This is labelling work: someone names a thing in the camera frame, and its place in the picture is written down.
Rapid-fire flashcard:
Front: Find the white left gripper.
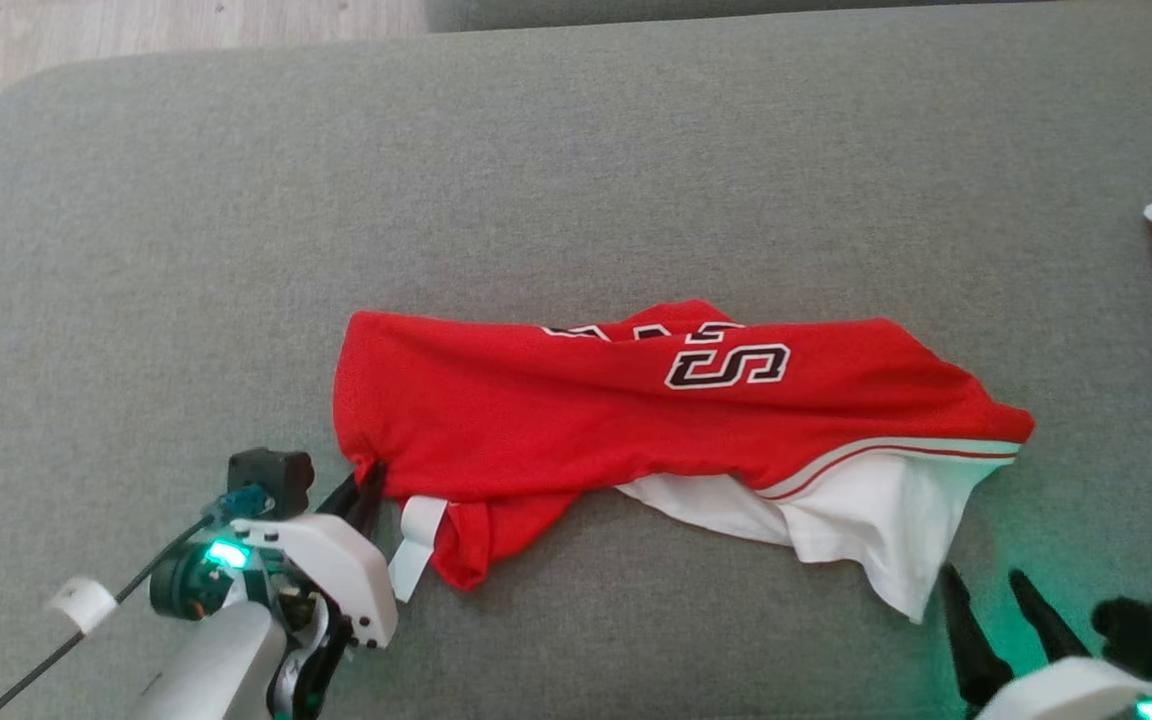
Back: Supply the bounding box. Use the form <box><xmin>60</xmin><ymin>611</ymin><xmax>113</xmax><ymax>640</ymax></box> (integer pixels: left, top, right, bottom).
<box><xmin>230</xmin><ymin>459</ymin><xmax>400</xmax><ymax>650</ymax></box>

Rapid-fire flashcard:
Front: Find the white cable clip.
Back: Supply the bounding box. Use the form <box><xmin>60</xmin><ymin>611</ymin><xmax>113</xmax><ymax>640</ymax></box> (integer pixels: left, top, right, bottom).
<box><xmin>47</xmin><ymin>576</ymin><xmax>119</xmax><ymax>637</ymax></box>

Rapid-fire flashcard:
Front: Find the red basketball jersey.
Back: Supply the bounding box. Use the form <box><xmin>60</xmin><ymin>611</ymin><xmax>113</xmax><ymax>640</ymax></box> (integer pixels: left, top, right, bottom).
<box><xmin>332</xmin><ymin>298</ymin><xmax>1038</xmax><ymax>624</ymax></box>

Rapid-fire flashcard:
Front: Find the large grey sofa ottoman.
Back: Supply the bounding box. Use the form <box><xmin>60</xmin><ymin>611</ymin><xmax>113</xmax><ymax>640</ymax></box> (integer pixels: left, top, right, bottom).
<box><xmin>0</xmin><ymin>0</ymin><xmax>1152</xmax><ymax>720</ymax></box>

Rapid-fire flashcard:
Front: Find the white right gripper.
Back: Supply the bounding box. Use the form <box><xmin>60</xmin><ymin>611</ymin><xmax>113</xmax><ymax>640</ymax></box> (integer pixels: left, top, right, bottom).
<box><xmin>938</xmin><ymin>563</ymin><xmax>1152</xmax><ymax>720</ymax></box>

